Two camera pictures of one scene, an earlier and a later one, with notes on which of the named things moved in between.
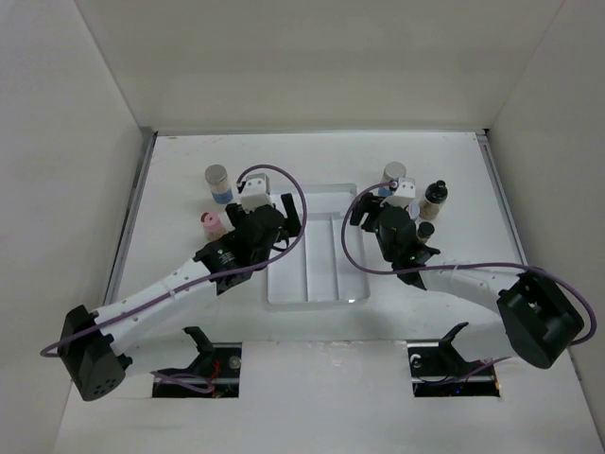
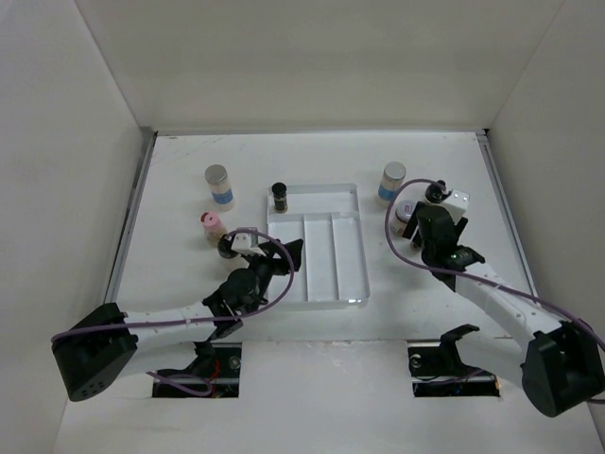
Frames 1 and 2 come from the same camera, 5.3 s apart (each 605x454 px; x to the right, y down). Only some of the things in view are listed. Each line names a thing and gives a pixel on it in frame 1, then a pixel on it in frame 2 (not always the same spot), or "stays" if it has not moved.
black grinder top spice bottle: x=435 y=195 stays
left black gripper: x=292 y=224 to x=275 y=249
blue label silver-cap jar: x=392 y=172 stays
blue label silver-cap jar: x=217 y=179 stays
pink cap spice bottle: x=213 y=226 stays
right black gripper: x=368 y=203 to x=413 y=224
